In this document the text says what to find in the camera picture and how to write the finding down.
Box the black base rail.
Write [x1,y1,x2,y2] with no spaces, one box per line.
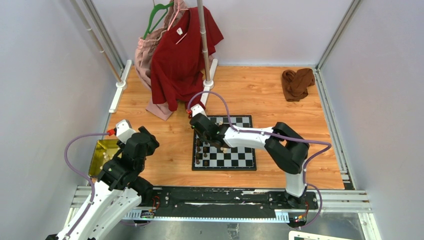
[127,186,322,223]

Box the pink garment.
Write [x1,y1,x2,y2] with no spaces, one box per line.
[134,0,190,121]

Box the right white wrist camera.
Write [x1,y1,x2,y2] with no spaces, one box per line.
[190,104,207,118]

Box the green clothes hanger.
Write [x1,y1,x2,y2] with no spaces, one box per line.
[142,0,174,40]

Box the red t-shirt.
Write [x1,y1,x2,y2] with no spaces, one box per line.
[150,7,205,112]

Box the white rack base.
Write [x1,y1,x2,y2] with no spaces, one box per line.
[200,58,218,106]

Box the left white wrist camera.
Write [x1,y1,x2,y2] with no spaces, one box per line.
[115,119,136,144]

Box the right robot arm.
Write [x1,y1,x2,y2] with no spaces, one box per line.
[189,113,310,209]

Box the gold metal tin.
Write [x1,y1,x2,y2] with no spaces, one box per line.
[88,139,119,177]

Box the metal clothes rack pole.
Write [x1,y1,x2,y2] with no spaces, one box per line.
[196,0,210,75]

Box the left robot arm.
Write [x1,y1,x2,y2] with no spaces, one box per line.
[46,120,160,240]

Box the black white chessboard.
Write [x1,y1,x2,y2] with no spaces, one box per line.
[191,115,257,171]

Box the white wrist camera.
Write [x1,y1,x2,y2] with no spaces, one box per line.
[115,119,136,144]
[190,104,207,118]

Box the brown crumpled cloth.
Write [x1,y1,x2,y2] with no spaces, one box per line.
[281,68,316,102]

